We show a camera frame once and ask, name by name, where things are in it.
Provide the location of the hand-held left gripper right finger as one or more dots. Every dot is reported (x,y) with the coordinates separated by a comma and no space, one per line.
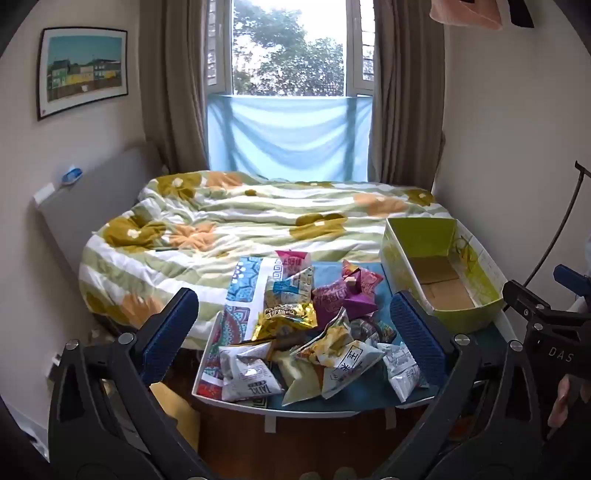
(415,332)

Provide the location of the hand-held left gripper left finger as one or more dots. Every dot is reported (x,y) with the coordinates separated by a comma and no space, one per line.
(171,332)

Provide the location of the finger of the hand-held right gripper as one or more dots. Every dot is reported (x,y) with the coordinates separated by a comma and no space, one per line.
(569,277)
(526,297)

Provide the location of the green cardboard box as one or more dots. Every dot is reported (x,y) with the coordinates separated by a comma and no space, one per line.
(461,318)

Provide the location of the pile of assorted snack bags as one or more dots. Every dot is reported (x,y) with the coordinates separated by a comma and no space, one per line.
(332,332)

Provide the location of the blue and white snack packet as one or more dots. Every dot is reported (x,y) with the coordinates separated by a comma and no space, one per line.
(286,288)

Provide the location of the pink and white snack packet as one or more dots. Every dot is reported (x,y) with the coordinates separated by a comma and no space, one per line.
(291,263)

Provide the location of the person's right hand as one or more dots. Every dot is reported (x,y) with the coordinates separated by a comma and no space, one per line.
(561,401)

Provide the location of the black curved rod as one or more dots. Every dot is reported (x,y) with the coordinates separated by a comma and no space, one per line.
(568,212)

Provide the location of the patterned blue tablecloth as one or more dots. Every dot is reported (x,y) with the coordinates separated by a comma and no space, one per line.
(244,281)

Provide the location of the floral striped blanket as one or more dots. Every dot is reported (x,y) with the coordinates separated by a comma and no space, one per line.
(221,221)

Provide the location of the grey headboard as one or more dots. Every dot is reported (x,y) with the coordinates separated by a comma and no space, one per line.
(92,198)

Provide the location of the small blue object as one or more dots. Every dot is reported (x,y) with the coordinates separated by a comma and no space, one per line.
(71,175)

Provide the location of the small white box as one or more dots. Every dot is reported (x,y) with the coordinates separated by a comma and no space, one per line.
(44,193)

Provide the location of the light blue window cloth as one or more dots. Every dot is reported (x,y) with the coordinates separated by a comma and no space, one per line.
(286,138)

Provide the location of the brown curtain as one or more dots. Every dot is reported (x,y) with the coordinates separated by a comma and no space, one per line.
(406,92)
(175,83)

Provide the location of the framed landscape picture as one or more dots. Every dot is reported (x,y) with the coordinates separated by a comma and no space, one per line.
(83,69)

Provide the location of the pink cloth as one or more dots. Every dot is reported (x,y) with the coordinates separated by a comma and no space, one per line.
(466,14)

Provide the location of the white framed window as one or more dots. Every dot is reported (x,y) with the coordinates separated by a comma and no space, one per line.
(291,46)

